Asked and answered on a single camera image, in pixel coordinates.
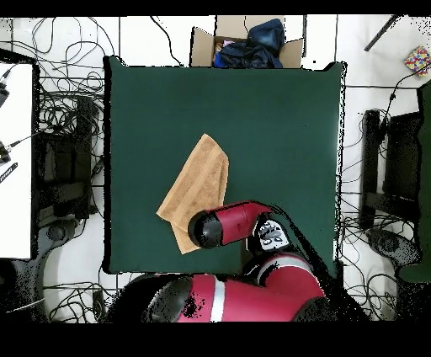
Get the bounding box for tan terry towel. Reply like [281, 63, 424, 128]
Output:
[156, 133, 230, 255]

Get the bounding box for colourful patterned item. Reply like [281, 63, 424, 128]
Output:
[403, 45, 431, 78]

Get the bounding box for dark green table cloth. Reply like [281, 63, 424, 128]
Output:
[103, 56, 348, 275]
[398, 80, 431, 284]

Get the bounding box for brown cardboard box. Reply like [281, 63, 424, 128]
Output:
[189, 14, 306, 69]

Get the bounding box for dark blue clothing pile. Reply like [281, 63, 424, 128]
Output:
[213, 18, 286, 69]

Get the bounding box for black power strip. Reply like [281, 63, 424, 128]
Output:
[92, 289, 108, 323]

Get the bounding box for white table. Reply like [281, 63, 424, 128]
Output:
[0, 61, 35, 260]

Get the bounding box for black strip with white marks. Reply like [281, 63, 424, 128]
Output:
[0, 162, 19, 185]

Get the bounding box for black rod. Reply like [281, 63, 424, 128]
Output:
[364, 14, 402, 52]

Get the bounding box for tangled black floor cables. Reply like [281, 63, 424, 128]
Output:
[339, 272, 398, 322]
[43, 267, 136, 323]
[338, 110, 418, 237]
[31, 16, 117, 142]

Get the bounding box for long black floor cable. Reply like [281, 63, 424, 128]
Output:
[149, 15, 184, 67]

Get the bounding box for black frame stand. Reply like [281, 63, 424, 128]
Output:
[359, 109, 423, 230]
[33, 97, 98, 220]

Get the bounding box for thin black cable with connector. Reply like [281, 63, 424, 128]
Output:
[379, 61, 431, 136]

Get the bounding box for black device with cable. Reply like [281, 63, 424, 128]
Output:
[0, 132, 38, 165]

